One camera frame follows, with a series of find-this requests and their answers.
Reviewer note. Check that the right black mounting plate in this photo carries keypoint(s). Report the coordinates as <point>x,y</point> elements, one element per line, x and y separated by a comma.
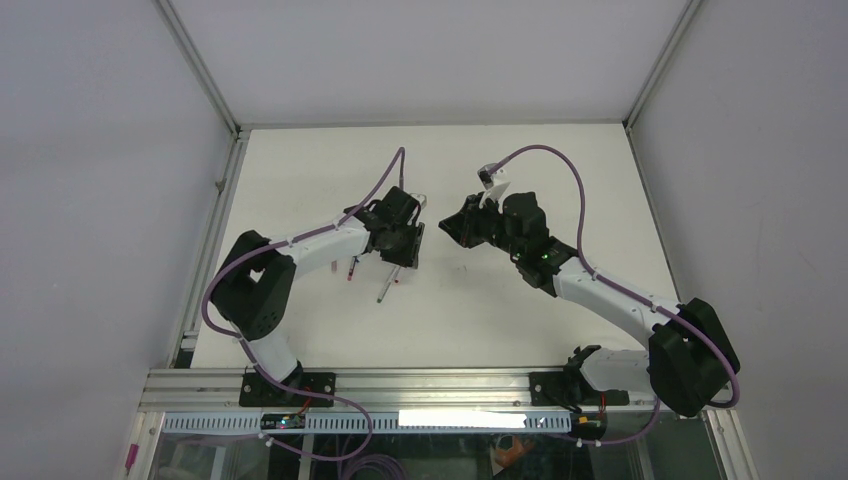
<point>557,388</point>

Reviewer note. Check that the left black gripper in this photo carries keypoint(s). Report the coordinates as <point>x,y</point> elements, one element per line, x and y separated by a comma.
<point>409,257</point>

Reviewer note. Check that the orange object under table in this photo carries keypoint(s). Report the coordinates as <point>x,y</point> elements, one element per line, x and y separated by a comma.
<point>508,449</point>

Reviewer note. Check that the white black marker pen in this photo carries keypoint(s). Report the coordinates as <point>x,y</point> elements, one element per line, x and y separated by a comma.
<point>386,286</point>

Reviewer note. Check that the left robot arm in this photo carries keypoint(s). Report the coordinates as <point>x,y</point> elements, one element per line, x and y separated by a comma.
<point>252,288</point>

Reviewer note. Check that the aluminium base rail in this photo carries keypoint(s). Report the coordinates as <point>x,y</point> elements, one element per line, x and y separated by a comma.
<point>376,389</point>

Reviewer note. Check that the dark red gel pen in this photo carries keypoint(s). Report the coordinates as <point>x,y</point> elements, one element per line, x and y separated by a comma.
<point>352,267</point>

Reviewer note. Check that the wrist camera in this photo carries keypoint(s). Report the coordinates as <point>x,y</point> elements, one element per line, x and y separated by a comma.
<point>420,198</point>
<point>495,183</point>

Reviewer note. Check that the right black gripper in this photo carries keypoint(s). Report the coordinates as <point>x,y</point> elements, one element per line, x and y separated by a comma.
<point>462,225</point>

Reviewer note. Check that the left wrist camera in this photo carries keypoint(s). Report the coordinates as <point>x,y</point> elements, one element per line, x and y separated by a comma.
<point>420,198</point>

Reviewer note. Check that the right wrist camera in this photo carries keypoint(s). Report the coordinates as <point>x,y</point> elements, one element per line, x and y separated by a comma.
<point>495,183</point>

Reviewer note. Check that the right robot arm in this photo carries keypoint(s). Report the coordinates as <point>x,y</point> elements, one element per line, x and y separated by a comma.
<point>685,357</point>

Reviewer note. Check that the white slotted cable duct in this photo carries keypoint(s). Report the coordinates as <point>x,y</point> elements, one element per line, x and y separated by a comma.
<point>406,421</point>

